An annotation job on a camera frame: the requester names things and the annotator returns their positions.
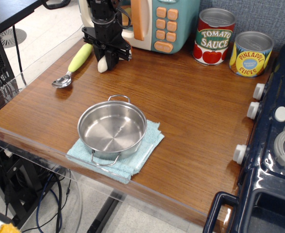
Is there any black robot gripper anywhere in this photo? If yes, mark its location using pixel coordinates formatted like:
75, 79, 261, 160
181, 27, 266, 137
82, 17, 132, 70

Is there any plush white brown mushroom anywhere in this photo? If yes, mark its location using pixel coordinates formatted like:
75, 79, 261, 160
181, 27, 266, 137
97, 55, 108, 73

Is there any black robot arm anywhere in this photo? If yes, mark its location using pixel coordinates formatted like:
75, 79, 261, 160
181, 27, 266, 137
82, 0, 132, 73

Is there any toy microwave teal cream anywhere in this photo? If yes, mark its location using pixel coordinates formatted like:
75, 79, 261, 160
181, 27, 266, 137
78, 0, 201, 54

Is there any orange toy plate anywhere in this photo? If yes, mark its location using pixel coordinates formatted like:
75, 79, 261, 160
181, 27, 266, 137
121, 5, 132, 26

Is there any stainless steel pot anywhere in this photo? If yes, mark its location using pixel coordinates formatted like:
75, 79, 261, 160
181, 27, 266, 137
77, 95, 147, 166

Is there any clear acrylic table guard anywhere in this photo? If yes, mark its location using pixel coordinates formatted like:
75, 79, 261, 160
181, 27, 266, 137
0, 32, 207, 226

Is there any black side desk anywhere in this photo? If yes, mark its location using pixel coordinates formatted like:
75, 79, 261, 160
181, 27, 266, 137
0, 0, 41, 33

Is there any tomato sauce can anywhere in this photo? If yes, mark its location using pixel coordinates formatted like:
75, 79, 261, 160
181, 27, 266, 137
193, 8, 236, 65

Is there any light blue cloth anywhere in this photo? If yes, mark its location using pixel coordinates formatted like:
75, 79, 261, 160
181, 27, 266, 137
66, 120, 165, 184

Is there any pineapple slices can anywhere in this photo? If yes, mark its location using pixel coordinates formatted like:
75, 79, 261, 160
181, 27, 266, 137
229, 31, 274, 78

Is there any white stove knob middle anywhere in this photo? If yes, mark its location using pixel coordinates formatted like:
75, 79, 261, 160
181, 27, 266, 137
247, 102, 260, 120

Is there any white stove knob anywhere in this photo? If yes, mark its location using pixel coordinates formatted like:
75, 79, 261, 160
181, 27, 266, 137
233, 144, 247, 165
252, 83, 265, 100
247, 102, 260, 120

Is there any white stove knob top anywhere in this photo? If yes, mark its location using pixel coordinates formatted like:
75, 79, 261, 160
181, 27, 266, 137
252, 83, 265, 100

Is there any white stove knob bottom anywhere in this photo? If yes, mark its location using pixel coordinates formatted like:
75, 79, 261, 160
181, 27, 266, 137
233, 144, 247, 165

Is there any dark blue toy stove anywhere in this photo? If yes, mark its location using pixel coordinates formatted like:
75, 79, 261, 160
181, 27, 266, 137
203, 44, 285, 233

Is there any spoon with green handle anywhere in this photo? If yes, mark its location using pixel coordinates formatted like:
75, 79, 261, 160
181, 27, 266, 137
51, 43, 93, 88

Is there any black cable under table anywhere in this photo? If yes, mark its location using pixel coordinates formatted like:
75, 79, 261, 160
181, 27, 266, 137
20, 169, 72, 233

